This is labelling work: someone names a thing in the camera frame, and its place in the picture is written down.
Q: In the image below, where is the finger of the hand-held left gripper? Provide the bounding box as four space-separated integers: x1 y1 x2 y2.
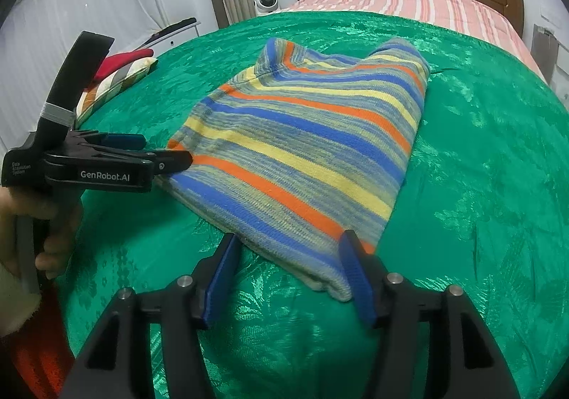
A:
80 130 147 151
151 149 195 176

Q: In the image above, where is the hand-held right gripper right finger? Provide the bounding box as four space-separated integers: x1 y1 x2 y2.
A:
338 229 521 399

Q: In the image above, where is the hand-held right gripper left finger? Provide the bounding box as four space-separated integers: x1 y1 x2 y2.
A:
64 232 243 399

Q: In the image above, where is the striped knit sweater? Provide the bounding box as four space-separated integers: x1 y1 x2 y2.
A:
158 38 431 303

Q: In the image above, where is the person's left forearm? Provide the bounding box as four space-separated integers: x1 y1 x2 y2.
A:
0 263 43 340

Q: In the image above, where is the person's left hand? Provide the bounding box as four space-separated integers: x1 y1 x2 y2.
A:
0 188 84 281

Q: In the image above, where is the striped cushion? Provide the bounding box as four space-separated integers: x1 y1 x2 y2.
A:
73 56 160 126

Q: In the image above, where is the green patterned blanket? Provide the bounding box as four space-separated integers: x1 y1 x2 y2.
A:
55 10 569 399

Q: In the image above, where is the white round device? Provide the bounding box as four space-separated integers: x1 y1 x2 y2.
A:
253 0 282 16

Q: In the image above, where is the orange bed sheet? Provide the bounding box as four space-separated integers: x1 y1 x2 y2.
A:
6 288 77 399

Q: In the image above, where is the pink striped bed sheet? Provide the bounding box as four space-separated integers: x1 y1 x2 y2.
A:
278 0 545 75

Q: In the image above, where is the brown cardboard piece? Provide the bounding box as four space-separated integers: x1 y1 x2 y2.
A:
531 23 563 89

